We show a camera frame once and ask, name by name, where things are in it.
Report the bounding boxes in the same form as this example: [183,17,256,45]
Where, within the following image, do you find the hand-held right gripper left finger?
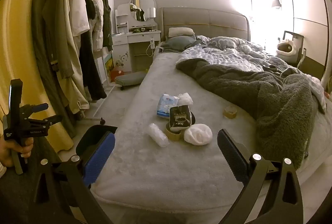
[31,132,116,224]

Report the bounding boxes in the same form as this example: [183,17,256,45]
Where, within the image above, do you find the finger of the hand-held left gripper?
[27,115,63,128]
[22,103,49,117]

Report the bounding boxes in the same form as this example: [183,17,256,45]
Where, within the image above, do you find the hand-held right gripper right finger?
[216,129,304,224]

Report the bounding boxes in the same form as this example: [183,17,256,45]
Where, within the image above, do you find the black trash bin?
[76,125,118,162]

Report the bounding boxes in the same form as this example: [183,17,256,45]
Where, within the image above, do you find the cardboard tape roll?
[223,106,238,119]
[165,124,186,141]

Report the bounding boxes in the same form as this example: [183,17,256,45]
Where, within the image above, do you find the black packet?
[168,105,196,132]

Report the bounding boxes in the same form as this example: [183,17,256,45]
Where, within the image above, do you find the white plastic bag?
[178,93,194,106]

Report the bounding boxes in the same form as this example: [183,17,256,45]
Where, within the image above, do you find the blue white tissue packet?
[156,94,180,119]

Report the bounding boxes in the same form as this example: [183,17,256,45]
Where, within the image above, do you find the person's left hand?
[0,139,34,167]

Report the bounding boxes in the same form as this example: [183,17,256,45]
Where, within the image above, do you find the white clothes rack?
[49,0,115,126]

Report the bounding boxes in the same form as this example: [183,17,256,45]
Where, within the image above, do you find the cream coat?
[61,0,90,114]

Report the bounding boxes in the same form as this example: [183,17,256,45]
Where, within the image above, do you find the grey bed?
[91,40,332,224]

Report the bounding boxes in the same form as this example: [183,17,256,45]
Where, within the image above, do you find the black pants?
[79,29,107,101]

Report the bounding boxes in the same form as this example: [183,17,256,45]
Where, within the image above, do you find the yellow curtain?
[0,0,74,152]

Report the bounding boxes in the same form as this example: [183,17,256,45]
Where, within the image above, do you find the grey fleece blanket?
[176,58,315,170]

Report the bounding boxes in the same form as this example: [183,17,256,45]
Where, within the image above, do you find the red box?
[110,70,125,82]

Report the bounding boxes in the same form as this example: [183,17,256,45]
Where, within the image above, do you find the grey wheeled stool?
[115,71,147,91]

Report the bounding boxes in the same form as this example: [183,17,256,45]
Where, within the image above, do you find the olive green jacket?
[41,0,78,79]

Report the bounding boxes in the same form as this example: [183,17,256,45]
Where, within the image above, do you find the patterned light duvet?
[176,36,327,110]

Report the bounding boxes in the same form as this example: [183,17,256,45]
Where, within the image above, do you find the white quilted jacket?
[89,0,104,52]

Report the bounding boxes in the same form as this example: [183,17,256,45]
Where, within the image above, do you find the white t-shirt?
[69,0,90,36]

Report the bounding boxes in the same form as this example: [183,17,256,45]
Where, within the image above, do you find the dark green vest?
[97,0,113,52]

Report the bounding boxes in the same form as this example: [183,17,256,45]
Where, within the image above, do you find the beige cat bed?
[275,39,297,64]

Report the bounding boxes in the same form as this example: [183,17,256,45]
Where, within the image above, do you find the white dressing table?
[112,4,162,73]

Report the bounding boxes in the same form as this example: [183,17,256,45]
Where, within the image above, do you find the grey pillow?
[162,35,205,53]

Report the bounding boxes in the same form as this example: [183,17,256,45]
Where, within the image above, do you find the beige pillow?
[168,27,194,38]

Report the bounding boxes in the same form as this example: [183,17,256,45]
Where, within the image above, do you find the grey padded headboard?
[159,7,251,41]

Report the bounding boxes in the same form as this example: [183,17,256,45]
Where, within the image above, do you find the round mirror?
[130,0,157,23]

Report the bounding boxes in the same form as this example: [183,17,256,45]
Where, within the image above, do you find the white wardrobe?
[267,0,326,77]

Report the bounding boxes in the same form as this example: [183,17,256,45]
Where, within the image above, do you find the yellow picture frame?
[103,54,115,82]

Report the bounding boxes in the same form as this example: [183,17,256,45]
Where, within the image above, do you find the black frame chair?
[281,31,306,69]

